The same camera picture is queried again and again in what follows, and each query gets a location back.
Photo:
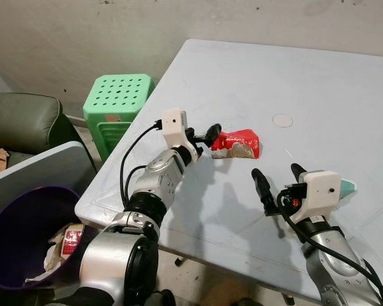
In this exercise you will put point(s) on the crushed red toothpaste box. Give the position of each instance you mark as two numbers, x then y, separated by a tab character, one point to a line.
239	143

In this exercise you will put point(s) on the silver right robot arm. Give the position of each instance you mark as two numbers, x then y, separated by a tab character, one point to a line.
335	262

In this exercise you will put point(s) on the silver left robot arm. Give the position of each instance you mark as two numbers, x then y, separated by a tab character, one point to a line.
159	177

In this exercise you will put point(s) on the grey bin lid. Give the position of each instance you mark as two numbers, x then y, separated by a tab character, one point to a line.
41	169

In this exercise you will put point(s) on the purple rubbish bin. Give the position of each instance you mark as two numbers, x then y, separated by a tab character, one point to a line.
16	242

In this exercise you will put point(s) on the teal snack packet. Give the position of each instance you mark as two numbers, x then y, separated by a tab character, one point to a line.
348	188

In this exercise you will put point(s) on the round white table hole cap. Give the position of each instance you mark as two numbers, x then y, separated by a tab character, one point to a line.
282	120

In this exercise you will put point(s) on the green plastic stool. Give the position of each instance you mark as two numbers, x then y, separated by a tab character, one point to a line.
118	95

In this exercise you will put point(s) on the dark green armchair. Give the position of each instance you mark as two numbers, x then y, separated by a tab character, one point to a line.
22	121

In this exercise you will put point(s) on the crumpled white paper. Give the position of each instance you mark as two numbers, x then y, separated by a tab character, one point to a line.
51	258

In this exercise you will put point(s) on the black robot torso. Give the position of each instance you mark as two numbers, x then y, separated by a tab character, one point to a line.
89	298

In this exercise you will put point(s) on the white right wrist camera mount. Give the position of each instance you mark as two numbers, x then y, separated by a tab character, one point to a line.
322	188

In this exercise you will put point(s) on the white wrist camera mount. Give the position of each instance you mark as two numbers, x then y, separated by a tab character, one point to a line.
173	121
322	188

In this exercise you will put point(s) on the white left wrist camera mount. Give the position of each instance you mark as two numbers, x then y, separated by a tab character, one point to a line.
173	121

